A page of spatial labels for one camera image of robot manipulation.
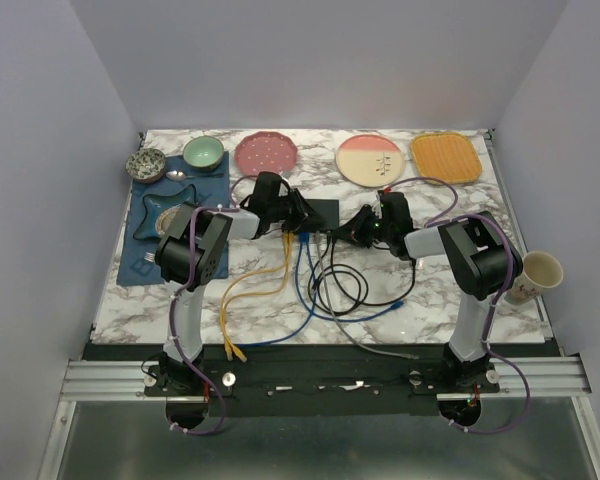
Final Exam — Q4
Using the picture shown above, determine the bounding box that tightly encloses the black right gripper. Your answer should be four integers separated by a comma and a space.
334, 204, 393, 249

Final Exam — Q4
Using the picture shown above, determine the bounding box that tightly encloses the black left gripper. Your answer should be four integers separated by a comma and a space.
268, 188, 325, 233

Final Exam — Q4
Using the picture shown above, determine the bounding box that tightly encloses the black network switch box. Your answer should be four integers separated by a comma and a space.
299, 199, 340, 233

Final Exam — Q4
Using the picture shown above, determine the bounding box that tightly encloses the grey ethernet cable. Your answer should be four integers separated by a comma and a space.
315, 230, 421, 361

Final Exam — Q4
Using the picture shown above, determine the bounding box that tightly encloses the black ethernet cable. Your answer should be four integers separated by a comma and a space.
309, 234, 416, 317
304, 234, 369, 316

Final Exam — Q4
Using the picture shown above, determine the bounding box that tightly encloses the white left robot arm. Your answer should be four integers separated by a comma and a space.
154, 172, 340, 395

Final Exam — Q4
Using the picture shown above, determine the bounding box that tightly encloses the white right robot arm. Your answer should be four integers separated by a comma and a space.
374, 190, 522, 392

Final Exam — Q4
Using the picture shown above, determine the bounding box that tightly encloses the cream and pink plate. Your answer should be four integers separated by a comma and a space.
335, 134, 406, 188

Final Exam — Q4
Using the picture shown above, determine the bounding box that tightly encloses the pink dotted plate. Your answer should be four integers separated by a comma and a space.
234, 131, 298, 176

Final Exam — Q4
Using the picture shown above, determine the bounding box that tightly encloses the orange woven square tray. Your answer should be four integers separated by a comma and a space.
410, 132, 482, 185

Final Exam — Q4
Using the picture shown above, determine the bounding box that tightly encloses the green ceramic bowl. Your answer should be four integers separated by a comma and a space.
182, 136, 225, 170

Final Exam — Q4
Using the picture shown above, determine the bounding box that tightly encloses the silver spoon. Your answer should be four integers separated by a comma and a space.
166, 170, 223, 182

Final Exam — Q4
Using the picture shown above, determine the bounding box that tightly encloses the small round saucer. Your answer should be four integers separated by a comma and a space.
155, 206, 179, 238

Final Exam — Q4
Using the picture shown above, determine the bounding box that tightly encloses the blue star shaped dish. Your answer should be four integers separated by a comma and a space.
130, 185, 197, 241

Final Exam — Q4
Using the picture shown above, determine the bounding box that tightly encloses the patterned small bowl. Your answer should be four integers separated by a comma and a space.
125, 148, 167, 184

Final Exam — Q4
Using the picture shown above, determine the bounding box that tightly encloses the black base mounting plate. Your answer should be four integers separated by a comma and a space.
80, 341, 563, 428

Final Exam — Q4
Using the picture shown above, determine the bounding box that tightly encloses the blue cloth placemat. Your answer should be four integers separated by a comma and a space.
116, 154, 229, 287

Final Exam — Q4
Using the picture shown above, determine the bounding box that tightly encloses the floral paper cup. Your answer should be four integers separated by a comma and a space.
504, 251, 564, 305

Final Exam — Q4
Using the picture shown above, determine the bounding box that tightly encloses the blue ethernet cable right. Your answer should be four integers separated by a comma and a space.
293, 232, 406, 321

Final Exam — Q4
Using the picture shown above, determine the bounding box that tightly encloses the yellow ethernet cable outer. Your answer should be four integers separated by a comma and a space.
220, 230, 297, 362

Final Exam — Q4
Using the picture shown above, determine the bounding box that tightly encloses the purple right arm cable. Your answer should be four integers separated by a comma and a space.
384, 177, 531, 435

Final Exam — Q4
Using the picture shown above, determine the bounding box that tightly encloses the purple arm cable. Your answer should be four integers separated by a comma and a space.
384, 177, 531, 435
167, 174, 261, 437

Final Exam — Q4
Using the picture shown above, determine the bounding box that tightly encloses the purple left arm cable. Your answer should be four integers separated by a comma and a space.
167, 174, 261, 437

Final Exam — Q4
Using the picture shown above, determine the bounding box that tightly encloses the aluminium frame rail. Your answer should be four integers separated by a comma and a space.
60, 357, 592, 402

